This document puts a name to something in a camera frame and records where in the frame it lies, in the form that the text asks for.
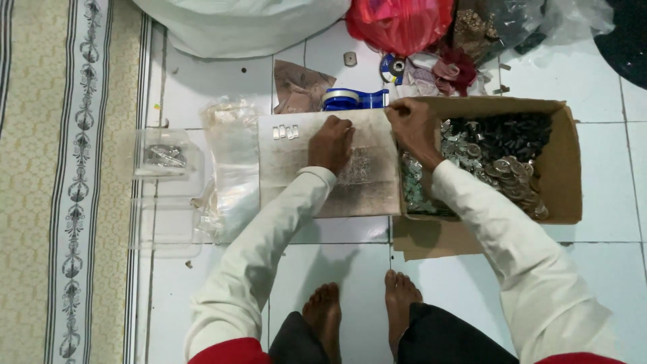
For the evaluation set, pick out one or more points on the pile of clear plastic bags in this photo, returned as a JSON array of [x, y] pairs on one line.
[[230, 167]]

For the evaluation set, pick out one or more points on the empty clear plastic container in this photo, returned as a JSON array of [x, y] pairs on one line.
[[167, 227]]

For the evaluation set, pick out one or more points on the person's left fingers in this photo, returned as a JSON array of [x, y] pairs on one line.
[[343, 126]]

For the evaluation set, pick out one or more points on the black round mat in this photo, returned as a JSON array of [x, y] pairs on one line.
[[627, 35]]

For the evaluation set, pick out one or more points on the person's black trousers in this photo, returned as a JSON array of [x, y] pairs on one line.
[[445, 338]]

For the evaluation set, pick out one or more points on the heap of silver metal rings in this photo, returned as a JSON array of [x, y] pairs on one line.
[[515, 179]]

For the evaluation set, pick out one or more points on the person's right fingers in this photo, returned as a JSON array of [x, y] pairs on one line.
[[402, 107]]

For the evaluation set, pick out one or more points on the beige patterned carpet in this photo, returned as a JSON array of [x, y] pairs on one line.
[[65, 182]]

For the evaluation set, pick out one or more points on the bunch of metal parts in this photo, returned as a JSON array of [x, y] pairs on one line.
[[164, 155]]

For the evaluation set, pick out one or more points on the heap of black metal parts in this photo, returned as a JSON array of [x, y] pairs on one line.
[[505, 134]]

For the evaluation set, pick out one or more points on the blue and black tape roll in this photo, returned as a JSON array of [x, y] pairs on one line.
[[392, 68]]

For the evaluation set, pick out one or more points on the person's red shirt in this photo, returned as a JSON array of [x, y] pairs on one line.
[[232, 353]]

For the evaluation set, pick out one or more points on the heap of small silver plates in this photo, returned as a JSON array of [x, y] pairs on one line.
[[457, 146]]

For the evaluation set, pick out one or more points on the brown paper scrap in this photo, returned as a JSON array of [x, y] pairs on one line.
[[298, 83]]

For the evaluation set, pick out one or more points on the red plastic bag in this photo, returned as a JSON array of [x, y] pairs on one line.
[[399, 23]]

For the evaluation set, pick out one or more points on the person's foot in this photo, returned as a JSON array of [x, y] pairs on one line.
[[399, 303], [323, 318]]

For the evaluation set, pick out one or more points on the person's right hand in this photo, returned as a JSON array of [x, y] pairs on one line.
[[414, 131]]

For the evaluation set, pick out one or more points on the blue tape dispenser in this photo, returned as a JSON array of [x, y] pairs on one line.
[[354, 100]]

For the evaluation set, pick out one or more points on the large white sack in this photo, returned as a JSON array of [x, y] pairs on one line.
[[237, 25]]

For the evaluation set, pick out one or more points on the clear bag of dark parts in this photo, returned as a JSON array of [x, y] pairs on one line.
[[505, 25]]

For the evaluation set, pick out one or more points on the pink and maroon cloth scraps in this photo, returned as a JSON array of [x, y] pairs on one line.
[[450, 73]]

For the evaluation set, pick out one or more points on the person's left foot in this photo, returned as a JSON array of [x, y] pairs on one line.
[[323, 318]]

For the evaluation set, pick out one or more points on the small grey metal piece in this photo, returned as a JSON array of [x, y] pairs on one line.
[[350, 59]]

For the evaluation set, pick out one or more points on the brown cardboard box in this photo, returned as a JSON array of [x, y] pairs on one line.
[[563, 167]]

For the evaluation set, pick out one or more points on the person's right foot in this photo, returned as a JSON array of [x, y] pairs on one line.
[[399, 303]]

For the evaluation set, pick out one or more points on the person's left hand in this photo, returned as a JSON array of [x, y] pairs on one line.
[[329, 146]]

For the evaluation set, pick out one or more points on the worn grey work board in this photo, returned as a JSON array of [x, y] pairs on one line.
[[288, 167]]

